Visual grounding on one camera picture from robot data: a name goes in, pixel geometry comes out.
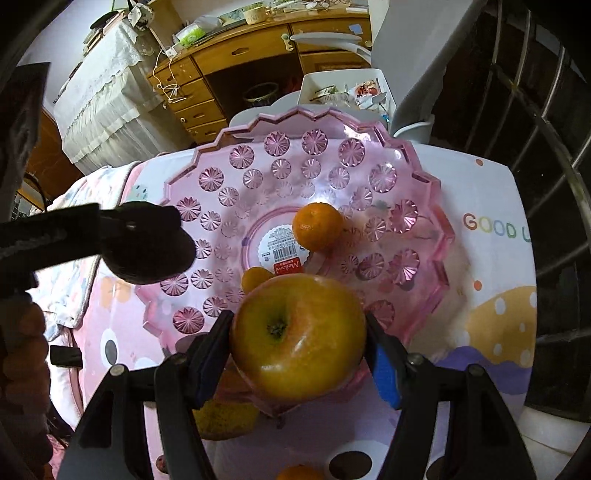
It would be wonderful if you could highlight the yellow speckled pear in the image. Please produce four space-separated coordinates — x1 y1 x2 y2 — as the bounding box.
192 399 260 441

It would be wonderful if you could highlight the red yellow apple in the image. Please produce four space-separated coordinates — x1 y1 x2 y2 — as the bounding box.
230 273 367 406

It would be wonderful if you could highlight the small mandarin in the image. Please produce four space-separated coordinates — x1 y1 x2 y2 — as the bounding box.
240 266 274 294

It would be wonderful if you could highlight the person's left hand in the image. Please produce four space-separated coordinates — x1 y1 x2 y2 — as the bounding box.
1 293 53 479

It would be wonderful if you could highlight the cartoon printed tablecloth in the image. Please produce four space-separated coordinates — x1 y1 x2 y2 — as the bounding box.
42 136 537 479

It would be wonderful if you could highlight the pink plastic fruit bowl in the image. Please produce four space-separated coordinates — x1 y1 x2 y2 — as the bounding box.
134 105 456 418

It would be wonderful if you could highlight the wooden desk with drawers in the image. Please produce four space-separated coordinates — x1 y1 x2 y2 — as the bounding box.
147 7 372 145

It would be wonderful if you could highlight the white tray on chair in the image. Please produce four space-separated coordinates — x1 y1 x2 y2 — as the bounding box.
297 68 396 114

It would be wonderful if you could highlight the metal window grille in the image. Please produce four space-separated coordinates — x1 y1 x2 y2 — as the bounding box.
434 1 590 421

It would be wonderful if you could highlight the grey office chair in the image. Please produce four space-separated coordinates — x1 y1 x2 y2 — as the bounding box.
290 0 486 144

